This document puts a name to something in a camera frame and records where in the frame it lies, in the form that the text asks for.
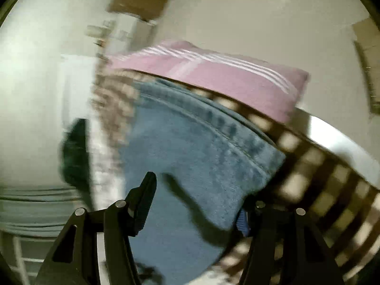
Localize white bed frame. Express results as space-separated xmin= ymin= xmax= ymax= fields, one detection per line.
xmin=292 ymin=107 xmax=380 ymax=191

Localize brown checkered blanket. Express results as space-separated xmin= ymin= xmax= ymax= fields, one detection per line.
xmin=89 ymin=71 xmax=380 ymax=285

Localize dark green cloth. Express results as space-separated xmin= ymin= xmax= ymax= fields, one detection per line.
xmin=61 ymin=118 xmax=93 ymax=211

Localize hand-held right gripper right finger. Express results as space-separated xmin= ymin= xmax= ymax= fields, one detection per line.
xmin=236 ymin=201 xmax=345 ymax=285

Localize blue denim pants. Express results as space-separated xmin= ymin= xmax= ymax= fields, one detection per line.
xmin=118 ymin=79 xmax=287 ymax=285

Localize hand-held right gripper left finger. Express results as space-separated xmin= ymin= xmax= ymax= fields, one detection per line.
xmin=35 ymin=171 xmax=157 ymax=285

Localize brown cardboard box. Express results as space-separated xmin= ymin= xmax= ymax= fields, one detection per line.
xmin=352 ymin=17 xmax=380 ymax=115
xmin=107 ymin=0 xmax=169 ymax=22

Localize pink towel with white stripes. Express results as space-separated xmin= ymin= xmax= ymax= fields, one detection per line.
xmin=104 ymin=40 xmax=311 ymax=124

